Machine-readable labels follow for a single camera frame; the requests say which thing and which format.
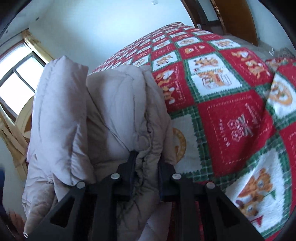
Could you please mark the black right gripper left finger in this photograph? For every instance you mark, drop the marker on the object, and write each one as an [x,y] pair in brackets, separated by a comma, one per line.
[88,211]

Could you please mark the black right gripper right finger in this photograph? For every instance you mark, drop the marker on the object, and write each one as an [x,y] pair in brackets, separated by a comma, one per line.
[203,211]

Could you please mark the beige quilted down jacket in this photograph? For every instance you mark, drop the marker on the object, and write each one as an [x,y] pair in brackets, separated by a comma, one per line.
[84,126]

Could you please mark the red patchwork bear bedspread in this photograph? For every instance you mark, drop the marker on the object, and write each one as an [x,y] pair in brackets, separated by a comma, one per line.
[233,112]

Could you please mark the cream wooden headboard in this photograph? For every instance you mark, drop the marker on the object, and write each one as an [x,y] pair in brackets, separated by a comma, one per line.
[24,119]

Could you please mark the grey fluffy cloth pile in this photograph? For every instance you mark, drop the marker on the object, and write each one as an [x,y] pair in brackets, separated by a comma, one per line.
[284,53]

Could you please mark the yellow patterned curtain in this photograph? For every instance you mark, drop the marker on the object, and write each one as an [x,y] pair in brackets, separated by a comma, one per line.
[36,46]

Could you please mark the brown wooden door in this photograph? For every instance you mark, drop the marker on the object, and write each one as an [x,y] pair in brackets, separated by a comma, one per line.
[236,19]

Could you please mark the window with frame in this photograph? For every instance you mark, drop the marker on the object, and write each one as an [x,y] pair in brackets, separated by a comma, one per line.
[21,69]

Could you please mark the dark brown door frame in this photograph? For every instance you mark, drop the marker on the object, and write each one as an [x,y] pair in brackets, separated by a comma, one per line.
[204,16]

